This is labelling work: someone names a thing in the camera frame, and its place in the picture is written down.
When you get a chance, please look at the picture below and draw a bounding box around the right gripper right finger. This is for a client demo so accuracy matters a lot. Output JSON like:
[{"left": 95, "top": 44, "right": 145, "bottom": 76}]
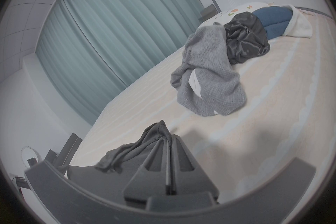
[{"left": 171, "top": 134, "right": 220, "bottom": 203}]

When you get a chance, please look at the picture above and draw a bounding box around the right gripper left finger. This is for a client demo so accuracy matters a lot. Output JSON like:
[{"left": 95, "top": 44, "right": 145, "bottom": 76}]
[{"left": 124, "top": 138, "right": 170, "bottom": 204}]

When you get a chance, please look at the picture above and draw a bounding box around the black T-shirt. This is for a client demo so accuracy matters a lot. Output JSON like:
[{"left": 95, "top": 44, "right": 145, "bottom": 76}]
[{"left": 68, "top": 120, "right": 174, "bottom": 190}]

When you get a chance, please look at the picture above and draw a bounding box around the bed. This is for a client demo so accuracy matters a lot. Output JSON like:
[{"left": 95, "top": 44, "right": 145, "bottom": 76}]
[{"left": 69, "top": 0, "right": 336, "bottom": 205}]

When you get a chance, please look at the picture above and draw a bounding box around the black chest of drawers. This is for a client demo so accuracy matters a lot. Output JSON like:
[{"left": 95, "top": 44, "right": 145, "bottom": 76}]
[{"left": 45, "top": 133, "right": 83, "bottom": 173}]

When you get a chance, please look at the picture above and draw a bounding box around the grey garment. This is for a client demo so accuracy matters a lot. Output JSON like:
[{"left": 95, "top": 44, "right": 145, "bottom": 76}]
[{"left": 171, "top": 22, "right": 247, "bottom": 116}]

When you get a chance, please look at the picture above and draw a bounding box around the black dressing table with mirror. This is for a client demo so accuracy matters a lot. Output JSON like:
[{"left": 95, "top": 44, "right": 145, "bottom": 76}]
[{"left": 20, "top": 145, "right": 40, "bottom": 169}]

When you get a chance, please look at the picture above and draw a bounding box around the black shiny garment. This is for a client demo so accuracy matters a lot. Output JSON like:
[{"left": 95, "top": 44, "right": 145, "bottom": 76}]
[{"left": 223, "top": 12, "right": 271, "bottom": 65}]

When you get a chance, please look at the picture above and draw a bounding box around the blue-green curtain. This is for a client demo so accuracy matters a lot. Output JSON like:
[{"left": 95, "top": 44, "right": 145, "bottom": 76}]
[{"left": 35, "top": 0, "right": 206, "bottom": 126}]

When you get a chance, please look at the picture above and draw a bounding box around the white printed pillow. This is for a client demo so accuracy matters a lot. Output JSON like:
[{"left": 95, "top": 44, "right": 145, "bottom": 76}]
[{"left": 198, "top": 1, "right": 276, "bottom": 29}]

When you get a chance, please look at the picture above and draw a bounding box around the grey bedside table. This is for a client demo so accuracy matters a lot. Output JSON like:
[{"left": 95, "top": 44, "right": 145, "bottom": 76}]
[{"left": 200, "top": 4, "right": 217, "bottom": 21}]

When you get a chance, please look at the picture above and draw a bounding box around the blue garment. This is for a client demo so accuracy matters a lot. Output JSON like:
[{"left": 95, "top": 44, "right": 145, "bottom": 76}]
[{"left": 252, "top": 6, "right": 294, "bottom": 40}]

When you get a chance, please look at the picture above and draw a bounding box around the white garment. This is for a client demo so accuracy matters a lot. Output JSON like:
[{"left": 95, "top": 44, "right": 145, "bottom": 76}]
[{"left": 282, "top": 4, "right": 313, "bottom": 39}]

